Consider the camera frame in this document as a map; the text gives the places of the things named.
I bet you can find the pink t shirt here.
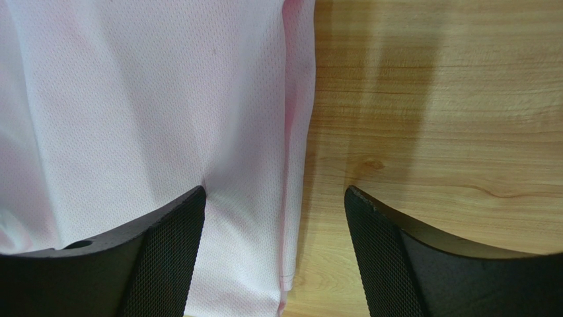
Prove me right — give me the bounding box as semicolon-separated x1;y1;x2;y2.
1;1;316;316

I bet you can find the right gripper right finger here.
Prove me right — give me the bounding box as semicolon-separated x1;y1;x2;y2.
344;186;562;316

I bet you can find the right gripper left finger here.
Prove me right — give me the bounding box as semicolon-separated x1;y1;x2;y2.
1;186;206;316

